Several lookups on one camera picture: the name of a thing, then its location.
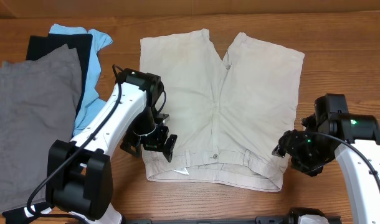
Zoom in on grey shorts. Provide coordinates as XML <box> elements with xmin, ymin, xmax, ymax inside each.
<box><xmin>0</xmin><ymin>45</ymin><xmax>82</xmax><ymax>213</ymax></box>

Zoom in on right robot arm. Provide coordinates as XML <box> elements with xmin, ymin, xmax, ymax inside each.
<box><xmin>272</xmin><ymin>93</ymin><xmax>380</xmax><ymax>223</ymax></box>

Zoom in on beige cotton shorts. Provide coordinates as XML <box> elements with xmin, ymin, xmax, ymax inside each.
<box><xmin>140</xmin><ymin>29</ymin><xmax>305</xmax><ymax>192</ymax></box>

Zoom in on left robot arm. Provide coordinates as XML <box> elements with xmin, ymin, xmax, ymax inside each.
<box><xmin>45</xmin><ymin>67</ymin><xmax>177</xmax><ymax>223</ymax></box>

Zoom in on light blue shirt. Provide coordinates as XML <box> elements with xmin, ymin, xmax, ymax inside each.
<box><xmin>49</xmin><ymin>24</ymin><xmax>113</xmax><ymax>136</ymax></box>

